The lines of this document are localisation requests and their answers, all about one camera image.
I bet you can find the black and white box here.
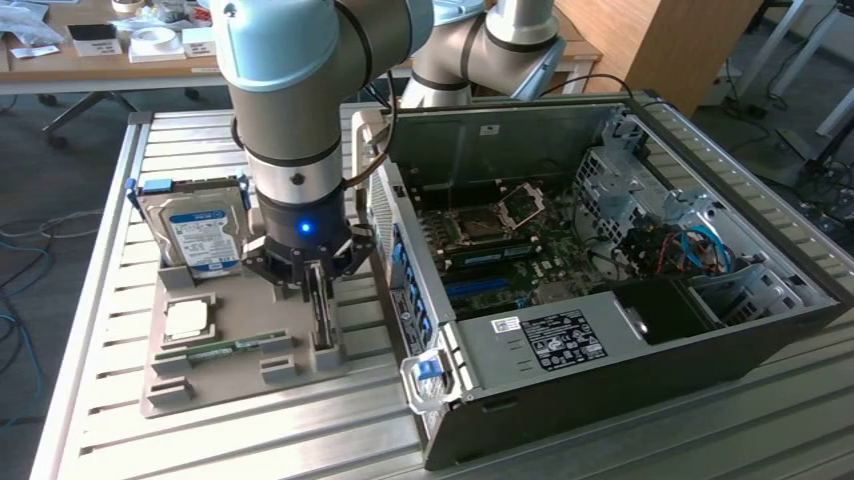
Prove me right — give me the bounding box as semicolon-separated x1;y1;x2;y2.
67;23;125;58

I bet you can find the green GPU card black cooler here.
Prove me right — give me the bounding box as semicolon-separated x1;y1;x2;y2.
303;259;341;352

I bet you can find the grey power supply unit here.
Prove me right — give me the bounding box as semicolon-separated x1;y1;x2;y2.
457;292;653;391

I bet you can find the black camera cable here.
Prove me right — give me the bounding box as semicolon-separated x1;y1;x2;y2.
230;114;253;152

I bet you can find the white floor cable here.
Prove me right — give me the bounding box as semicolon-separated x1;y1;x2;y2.
0;209;106;240

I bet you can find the blue case latch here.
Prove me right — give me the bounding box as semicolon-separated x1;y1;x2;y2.
412;356;446;384

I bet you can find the grey parts rack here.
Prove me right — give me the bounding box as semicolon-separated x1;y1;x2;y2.
142;204;353;420

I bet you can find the blue disk wire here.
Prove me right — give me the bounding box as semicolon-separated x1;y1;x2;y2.
680;226;735;275

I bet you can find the white table frame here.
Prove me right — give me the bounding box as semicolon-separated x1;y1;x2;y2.
733;0;854;137

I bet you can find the silver drive cage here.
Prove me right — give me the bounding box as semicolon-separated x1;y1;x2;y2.
574;144;803;326

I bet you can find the wooden desk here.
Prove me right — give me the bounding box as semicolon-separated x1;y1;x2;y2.
0;0;602;96

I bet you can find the green RAM stick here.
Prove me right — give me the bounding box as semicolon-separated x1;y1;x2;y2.
157;329;290;359

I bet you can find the black cable behind case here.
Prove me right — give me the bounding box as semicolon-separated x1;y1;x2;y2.
565;73;637;101

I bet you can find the silver CPU chip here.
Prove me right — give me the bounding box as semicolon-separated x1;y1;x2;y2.
165;300;211;342

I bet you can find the blue card retainer strip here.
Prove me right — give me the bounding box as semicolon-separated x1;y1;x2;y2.
390;223;437;347

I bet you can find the hard disk blue caddy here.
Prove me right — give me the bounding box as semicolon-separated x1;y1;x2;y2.
125;174;254;280

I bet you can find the silver socket cover frame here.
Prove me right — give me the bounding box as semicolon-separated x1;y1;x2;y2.
493;181;548;230

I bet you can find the blue floor cable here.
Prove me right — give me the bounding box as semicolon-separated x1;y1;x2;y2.
0;239;53;427

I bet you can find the white labelled box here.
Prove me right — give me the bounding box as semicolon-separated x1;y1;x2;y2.
181;27;219;58

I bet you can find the blue expansion slot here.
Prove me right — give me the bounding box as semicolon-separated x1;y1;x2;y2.
445;277;529;302

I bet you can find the clear plastic bag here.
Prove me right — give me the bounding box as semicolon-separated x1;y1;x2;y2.
0;0;66;47

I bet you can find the wooden cabinet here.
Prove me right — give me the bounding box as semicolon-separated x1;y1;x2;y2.
553;0;767;116

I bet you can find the flat white box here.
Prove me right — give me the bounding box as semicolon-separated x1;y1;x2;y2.
127;39;187;64

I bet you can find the green motherboard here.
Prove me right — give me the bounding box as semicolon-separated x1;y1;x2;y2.
417;184;642;309

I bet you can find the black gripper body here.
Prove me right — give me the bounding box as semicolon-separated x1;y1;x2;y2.
257;192;354;262

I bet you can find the white tape roll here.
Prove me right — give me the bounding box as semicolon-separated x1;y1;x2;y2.
133;26;181;51

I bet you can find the black grey PC case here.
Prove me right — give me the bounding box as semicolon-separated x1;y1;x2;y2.
352;89;847;471

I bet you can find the CPU socket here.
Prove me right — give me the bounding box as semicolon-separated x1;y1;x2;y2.
452;208;510;239

